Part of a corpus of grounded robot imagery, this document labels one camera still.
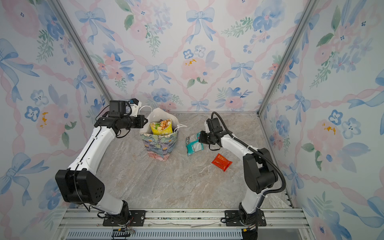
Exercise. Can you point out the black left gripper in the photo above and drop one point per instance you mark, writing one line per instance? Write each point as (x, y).
(140, 118)

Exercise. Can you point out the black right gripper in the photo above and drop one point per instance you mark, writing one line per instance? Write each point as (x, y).
(201, 137)

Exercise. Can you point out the teal Fox's bag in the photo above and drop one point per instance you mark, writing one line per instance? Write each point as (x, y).
(193, 145)

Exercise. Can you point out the yellow snack bag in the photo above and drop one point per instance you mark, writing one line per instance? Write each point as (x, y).
(162, 128)

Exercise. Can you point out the red orange snack packet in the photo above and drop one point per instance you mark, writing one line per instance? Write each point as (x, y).
(221, 162)

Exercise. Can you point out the floral paper gift bag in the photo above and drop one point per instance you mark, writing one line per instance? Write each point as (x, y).
(160, 147)

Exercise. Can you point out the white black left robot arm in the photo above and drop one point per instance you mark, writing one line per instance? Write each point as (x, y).
(79, 184)

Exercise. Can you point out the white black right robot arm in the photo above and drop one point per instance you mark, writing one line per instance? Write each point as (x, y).
(260, 173)

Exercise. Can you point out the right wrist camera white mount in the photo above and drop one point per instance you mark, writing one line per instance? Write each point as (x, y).
(207, 129)

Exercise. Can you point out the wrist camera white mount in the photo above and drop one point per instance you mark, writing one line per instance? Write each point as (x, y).
(135, 106)
(207, 129)

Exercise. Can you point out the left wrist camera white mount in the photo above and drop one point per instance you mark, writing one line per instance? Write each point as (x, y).
(135, 106)

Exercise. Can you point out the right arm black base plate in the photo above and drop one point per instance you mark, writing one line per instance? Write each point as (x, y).
(238, 218)

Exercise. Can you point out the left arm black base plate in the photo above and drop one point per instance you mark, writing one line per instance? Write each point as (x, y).
(133, 218)

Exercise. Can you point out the aluminium front rail frame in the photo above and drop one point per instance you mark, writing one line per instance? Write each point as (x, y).
(186, 224)

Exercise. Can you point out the left aluminium corner post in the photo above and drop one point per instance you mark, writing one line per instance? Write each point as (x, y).
(68, 26)

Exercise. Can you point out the aluminium corner post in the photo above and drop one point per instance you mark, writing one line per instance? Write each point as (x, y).
(68, 26)
(291, 47)

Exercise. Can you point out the right aluminium corner post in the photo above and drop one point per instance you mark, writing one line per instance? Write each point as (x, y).
(291, 47)

